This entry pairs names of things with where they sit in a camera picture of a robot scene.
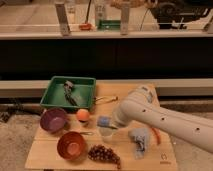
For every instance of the blue sponge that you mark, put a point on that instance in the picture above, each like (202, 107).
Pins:
(103, 121)

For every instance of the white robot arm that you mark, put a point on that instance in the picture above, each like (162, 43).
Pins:
(138, 106)

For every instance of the clear paper cup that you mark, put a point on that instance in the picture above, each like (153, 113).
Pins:
(106, 133)

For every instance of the metal tongs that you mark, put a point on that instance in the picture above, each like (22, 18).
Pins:
(105, 99)

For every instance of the green plastic tray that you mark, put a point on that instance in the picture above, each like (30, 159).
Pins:
(71, 93)

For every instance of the orange ball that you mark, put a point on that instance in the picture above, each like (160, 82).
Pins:
(83, 115)

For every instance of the grey tool in tray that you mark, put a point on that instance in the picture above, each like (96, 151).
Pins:
(67, 92)

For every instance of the metal spoon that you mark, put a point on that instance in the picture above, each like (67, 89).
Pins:
(87, 133)

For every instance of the grey crumpled cloth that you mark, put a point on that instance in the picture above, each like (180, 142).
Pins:
(141, 137)

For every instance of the green box in background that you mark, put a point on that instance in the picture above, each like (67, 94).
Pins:
(109, 25)

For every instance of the red orange background object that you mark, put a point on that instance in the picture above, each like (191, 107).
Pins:
(85, 26)

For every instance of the purple bowl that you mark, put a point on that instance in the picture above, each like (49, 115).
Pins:
(53, 119)

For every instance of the bunch of dark grapes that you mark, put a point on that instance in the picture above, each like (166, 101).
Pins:
(100, 153)

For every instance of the copper orange bowl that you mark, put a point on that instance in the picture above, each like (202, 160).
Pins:
(71, 145)

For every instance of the wooden board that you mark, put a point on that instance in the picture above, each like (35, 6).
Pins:
(43, 154)

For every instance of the black machine in background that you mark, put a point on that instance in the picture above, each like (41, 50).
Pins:
(180, 11)

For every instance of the right grey post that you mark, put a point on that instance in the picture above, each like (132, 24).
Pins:
(125, 10)

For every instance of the grey post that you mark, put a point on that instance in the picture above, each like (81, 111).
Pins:
(125, 10)
(62, 19)

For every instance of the left grey post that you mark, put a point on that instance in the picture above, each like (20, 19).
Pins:
(62, 19)

